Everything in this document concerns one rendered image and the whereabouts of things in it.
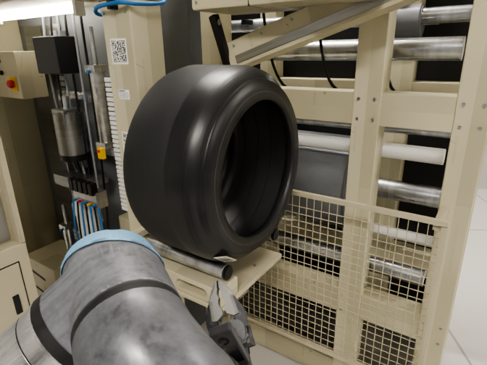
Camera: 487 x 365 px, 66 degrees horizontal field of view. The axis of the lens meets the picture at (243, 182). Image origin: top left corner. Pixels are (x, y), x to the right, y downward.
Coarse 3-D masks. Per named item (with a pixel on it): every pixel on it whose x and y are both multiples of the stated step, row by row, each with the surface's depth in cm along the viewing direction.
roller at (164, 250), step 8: (152, 240) 123; (160, 248) 120; (168, 248) 119; (176, 248) 118; (168, 256) 119; (176, 256) 116; (184, 256) 115; (192, 256) 114; (192, 264) 113; (200, 264) 111; (208, 264) 110; (216, 264) 109; (224, 264) 109; (208, 272) 110; (216, 272) 108; (224, 272) 107; (232, 272) 110
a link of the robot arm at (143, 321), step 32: (160, 288) 38; (96, 320) 34; (128, 320) 33; (160, 320) 34; (192, 320) 37; (96, 352) 32; (128, 352) 32; (160, 352) 32; (192, 352) 33; (224, 352) 38
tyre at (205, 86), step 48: (144, 96) 101; (192, 96) 91; (240, 96) 94; (144, 144) 94; (192, 144) 87; (240, 144) 142; (288, 144) 124; (144, 192) 96; (192, 192) 89; (240, 192) 142; (288, 192) 126; (192, 240) 96; (240, 240) 105
